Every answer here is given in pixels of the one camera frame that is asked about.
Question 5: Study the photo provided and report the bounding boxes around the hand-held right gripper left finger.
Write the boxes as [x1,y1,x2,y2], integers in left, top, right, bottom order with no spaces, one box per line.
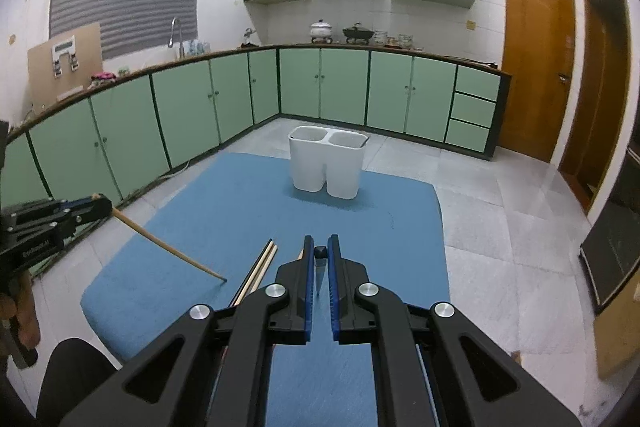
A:
[59,234,317,427]

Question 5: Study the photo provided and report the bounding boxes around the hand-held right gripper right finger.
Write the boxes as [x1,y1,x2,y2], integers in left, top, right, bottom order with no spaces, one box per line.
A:
[327,234,583,427]

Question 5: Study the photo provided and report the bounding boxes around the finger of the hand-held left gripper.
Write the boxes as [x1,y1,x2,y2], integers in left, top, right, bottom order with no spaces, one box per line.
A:
[60,198,114,234]
[52,194,101,214]

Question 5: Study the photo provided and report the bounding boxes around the black-handled metal utensil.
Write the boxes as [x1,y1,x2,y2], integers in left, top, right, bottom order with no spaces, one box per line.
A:
[313,245,328,299]

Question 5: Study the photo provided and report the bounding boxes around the light wooden chopstick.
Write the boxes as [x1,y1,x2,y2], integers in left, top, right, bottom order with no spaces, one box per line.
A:
[92,193,227,283]

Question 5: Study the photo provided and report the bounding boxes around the white utensil holder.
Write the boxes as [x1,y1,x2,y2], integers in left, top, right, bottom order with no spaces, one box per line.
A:
[288,125,367,200]

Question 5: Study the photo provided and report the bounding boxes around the person's left hand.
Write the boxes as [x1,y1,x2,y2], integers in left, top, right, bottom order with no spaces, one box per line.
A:
[0,277,42,350]

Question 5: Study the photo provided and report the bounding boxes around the blue tablecloth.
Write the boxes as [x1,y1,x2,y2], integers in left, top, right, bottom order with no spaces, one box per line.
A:
[80,151,451,427]

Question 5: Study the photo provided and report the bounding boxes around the person's black trouser leg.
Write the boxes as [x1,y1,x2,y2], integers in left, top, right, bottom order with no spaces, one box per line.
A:
[36,338,121,427]

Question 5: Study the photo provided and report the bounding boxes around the brown cardboard board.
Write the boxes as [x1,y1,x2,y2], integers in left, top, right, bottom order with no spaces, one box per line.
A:
[27,22,103,112]

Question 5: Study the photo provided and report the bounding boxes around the white clip device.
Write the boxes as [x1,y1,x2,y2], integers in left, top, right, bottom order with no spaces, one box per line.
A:
[51,38,80,78]

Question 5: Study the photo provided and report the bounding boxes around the metal faucet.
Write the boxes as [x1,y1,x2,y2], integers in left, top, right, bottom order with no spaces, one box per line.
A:
[169,17,185,58]

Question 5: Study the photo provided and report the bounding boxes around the green base cabinets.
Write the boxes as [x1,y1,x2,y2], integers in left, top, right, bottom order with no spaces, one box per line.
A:
[0,43,513,208]

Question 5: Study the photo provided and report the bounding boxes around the white cooking pot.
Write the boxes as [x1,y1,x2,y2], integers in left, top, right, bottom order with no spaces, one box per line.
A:
[310,19,334,44]

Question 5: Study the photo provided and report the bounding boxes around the black wok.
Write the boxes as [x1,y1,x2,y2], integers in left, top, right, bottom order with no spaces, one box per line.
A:
[342,23,373,45]

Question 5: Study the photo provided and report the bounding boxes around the black glass cabinet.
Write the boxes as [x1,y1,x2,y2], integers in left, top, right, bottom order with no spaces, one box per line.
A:
[580,142,640,313]

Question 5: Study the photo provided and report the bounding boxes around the cardboard box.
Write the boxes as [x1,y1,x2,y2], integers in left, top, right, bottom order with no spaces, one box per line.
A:
[595,302,640,380]

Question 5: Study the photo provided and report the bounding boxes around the wooden door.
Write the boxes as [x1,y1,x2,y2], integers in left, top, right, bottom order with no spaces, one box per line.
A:
[499,0,577,164]

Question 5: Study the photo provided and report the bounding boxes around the wooden doorway frame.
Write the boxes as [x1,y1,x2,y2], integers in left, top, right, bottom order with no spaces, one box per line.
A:
[557,0,633,215]

